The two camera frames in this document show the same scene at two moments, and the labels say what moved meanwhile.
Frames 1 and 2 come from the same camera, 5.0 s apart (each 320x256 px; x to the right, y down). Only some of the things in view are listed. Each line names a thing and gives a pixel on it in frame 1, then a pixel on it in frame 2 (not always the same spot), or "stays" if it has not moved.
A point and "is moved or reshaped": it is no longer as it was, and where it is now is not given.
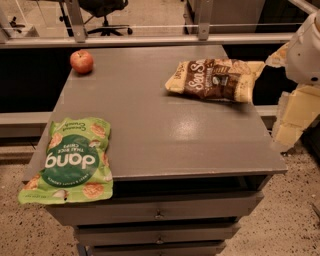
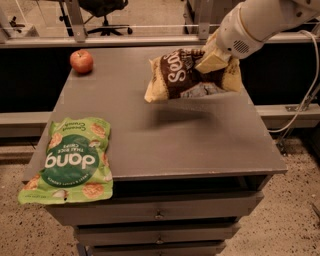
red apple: x=81 y=61 stays
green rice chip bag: x=76 y=165 stays
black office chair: x=103 y=8 stays
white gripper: x=304 y=58 to x=231 y=35
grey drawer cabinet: x=186 y=170 stays
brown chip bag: x=223 y=79 is moved or reshaped
